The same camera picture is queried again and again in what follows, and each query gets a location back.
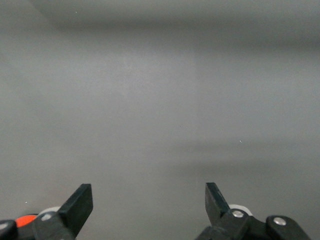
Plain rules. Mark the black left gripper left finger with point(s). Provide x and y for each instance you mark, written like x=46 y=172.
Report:
x=75 y=207

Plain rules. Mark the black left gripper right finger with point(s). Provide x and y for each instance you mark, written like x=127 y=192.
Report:
x=217 y=205

